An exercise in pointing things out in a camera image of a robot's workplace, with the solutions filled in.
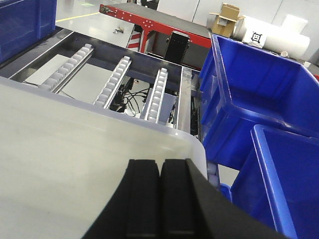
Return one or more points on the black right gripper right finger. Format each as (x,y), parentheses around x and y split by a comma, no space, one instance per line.
(191,208)

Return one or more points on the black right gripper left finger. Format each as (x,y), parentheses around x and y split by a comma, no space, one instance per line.
(133,210)

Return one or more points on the white Totelife plastic crate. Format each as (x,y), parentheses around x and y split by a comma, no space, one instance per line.
(61,160)

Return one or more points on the open cardboard box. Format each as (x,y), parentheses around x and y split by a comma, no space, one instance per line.
(223,23)

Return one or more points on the blue bin upper right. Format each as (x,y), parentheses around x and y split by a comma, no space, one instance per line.
(278,183)

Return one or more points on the blue bin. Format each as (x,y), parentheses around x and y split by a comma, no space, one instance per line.
(243,86)
(23,23)
(278,183)

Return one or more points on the roller track right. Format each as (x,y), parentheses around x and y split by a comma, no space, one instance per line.
(152,106)

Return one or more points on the roller track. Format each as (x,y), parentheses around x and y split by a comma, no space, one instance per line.
(108,92)
(152,106)
(62,76)

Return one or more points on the roller track middle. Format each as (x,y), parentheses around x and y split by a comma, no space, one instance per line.
(108,92)

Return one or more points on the roller track far left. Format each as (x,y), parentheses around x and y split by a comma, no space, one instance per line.
(62,76)

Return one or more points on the red conveyor machine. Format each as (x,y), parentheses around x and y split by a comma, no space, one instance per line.
(163,36)

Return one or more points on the white foam rolls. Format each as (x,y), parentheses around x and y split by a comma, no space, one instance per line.
(273,38)

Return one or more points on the blue bin far left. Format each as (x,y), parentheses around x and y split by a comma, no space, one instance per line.
(23,23)

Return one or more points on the metal shelf frame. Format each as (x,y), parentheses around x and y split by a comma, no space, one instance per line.
(181,80)

